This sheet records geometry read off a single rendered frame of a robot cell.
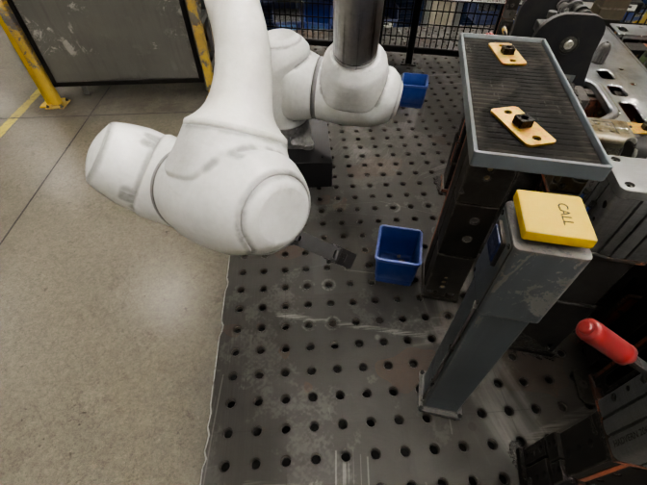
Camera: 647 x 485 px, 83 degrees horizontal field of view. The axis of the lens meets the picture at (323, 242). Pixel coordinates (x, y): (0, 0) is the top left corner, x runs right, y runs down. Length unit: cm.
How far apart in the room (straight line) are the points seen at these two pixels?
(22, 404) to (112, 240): 82
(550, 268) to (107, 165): 46
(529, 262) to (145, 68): 309
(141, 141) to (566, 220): 44
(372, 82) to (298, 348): 61
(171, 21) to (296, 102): 215
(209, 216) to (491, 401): 63
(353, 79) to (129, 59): 252
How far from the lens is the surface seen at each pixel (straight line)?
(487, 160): 45
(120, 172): 46
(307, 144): 108
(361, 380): 75
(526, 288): 42
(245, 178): 31
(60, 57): 345
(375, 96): 95
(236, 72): 38
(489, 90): 59
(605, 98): 108
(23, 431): 178
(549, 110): 57
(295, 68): 99
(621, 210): 59
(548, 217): 39
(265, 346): 78
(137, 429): 158
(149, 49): 319
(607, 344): 37
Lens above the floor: 139
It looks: 48 degrees down
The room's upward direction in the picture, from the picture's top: straight up
